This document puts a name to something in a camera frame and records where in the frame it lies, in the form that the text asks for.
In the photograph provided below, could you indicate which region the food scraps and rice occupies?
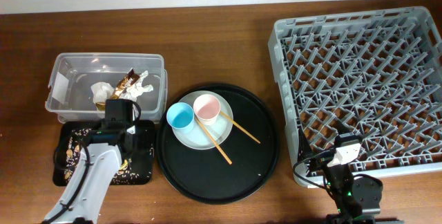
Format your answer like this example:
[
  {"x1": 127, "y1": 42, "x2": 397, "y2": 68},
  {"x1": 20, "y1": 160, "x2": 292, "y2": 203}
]
[{"x1": 53, "y1": 128, "x2": 155, "y2": 186}]

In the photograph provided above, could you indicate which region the blue plastic cup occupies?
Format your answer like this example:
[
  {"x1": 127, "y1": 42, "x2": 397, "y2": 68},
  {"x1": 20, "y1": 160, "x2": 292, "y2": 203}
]
[{"x1": 166, "y1": 102, "x2": 195, "y2": 133}]

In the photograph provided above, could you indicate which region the white napkin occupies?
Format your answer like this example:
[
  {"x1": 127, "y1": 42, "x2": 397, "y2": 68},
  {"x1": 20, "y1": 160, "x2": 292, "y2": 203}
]
[{"x1": 90, "y1": 70, "x2": 155, "y2": 106}]

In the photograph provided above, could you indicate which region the gold brown candy wrapper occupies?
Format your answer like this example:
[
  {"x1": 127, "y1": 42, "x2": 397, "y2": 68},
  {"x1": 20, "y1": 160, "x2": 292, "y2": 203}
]
[{"x1": 91, "y1": 69, "x2": 140, "y2": 111}]

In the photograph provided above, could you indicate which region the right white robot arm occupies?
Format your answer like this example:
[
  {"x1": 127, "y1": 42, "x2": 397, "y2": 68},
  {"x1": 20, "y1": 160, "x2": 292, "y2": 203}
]
[{"x1": 293, "y1": 122, "x2": 383, "y2": 223}]

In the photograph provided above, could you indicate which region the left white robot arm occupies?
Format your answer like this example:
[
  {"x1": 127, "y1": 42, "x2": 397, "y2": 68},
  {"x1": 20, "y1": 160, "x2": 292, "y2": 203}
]
[{"x1": 44, "y1": 120, "x2": 155, "y2": 223}]

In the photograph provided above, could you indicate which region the clear plastic waste bin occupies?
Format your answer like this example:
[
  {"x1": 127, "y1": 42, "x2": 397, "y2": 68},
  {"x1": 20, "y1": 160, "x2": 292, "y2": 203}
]
[{"x1": 45, "y1": 53, "x2": 168, "y2": 123}]

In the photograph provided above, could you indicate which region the grey dishwasher rack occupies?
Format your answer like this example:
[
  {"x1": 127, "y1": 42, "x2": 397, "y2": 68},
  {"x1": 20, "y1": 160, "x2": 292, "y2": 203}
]
[{"x1": 268, "y1": 6, "x2": 441, "y2": 178}]

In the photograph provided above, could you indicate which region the black rectangular tray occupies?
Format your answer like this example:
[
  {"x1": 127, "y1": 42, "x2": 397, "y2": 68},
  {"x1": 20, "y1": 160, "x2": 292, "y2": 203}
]
[{"x1": 52, "y1": 120, "x2": 155, "y2": 186}]

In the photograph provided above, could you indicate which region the round black serving tray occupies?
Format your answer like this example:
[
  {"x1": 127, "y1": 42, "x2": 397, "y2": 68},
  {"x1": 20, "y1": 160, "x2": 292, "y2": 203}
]
[{"x1": 156, "y1": 84, "x2": 280, "y2": 204}]

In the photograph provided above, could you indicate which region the pink plastic cup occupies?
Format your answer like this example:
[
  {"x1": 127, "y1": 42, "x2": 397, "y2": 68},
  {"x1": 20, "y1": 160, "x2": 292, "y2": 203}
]
[{"x1": 193, "y1": 94, "x2": 221, "y2": 125}]

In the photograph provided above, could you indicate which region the white label on bin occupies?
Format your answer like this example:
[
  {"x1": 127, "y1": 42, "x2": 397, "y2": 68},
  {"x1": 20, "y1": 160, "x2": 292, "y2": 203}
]
[{"x1": 52, "y1": 72, "x2": 69, "y2": 104}]

